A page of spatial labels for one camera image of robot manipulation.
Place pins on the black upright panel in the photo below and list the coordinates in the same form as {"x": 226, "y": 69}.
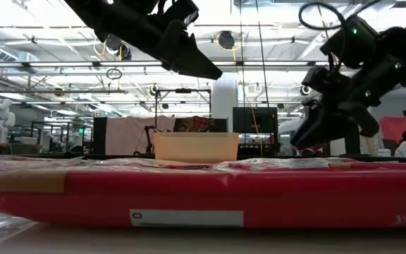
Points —
{"x": 99, "y": 135}

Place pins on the black table frame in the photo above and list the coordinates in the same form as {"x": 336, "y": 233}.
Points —
{"x": 382, "y": 158}

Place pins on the black monitor screen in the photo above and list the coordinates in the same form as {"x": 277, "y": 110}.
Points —
{"x": 256, "y": 120}

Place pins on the black background robot arm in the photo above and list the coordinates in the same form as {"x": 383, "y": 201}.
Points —
{"x": 148, "y": 135}

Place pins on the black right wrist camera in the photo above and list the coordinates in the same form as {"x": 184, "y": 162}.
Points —
{"x": 315, "y": 79}

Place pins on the black stand frame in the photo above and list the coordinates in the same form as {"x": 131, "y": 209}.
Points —
{"x": 183, "y": 90}

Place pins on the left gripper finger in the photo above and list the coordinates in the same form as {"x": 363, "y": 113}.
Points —
{"x": 185, "y": 49}
{"x": 203, "y": 74}

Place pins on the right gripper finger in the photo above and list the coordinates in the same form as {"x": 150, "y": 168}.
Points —
{"x": 368, "y": 127}
{"x": 323, "y": 127}

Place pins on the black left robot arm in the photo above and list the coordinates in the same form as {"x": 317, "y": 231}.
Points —
{"x": 97, "y": 14}

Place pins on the white container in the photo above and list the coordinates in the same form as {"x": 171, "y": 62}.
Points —
{"x": 383, "y": 152}

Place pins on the dark patterned screen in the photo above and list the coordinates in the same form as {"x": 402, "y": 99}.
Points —
{"x": 199, "y": 125}

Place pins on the red cloth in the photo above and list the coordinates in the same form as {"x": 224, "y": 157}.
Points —
{"x": 397, "y": 127}

